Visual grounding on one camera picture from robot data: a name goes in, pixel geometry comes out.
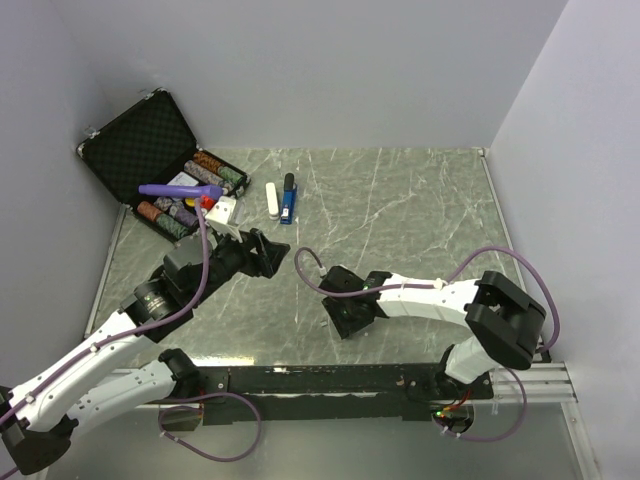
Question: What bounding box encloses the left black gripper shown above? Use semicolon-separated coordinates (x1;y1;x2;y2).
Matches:
189;222;289;305

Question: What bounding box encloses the white stapler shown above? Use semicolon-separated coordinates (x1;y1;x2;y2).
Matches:
265;182;280;220

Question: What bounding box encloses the blue stapler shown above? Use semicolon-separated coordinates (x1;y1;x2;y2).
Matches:
280;173;297;225

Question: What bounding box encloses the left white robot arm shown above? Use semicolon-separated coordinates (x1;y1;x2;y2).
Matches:
1;229;290;476

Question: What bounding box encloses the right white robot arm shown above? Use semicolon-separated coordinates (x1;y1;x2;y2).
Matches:
318;266;546;398

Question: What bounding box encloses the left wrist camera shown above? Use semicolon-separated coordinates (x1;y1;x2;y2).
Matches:
195;196;244;244

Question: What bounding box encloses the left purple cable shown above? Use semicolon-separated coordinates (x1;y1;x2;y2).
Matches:
0;197;264;476

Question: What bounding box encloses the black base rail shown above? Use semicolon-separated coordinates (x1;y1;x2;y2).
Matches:
189;363;494;421

